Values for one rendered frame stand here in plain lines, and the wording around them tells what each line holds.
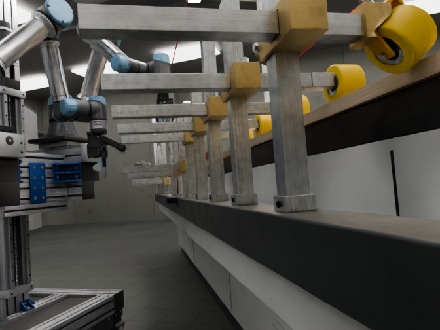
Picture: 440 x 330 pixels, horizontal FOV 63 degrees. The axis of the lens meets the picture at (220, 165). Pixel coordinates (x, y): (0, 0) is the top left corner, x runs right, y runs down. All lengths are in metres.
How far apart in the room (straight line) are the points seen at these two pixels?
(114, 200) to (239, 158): 9.20
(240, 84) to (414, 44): 0.29
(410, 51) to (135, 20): 0.36
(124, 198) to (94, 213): 1.01
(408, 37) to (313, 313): 0.38
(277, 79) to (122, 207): 9.34
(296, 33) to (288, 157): 0.16
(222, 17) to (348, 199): 0.46
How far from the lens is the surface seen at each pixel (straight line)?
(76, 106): 1.65
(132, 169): 1.67
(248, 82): 0.69
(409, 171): 0.63
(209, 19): 0.48
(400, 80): 0.63
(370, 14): 0.56
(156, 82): 0.70
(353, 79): 0.80
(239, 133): 0.74
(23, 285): 1.92
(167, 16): 0.47
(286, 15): 0.48
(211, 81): 0.71
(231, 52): 0.78
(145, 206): 9.44
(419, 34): 0.57
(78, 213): 10.60
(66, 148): 1.93
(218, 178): 0.98
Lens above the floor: 0.74
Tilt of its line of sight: 3 degrees up
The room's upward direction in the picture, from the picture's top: 4 degrees counter-clockwise
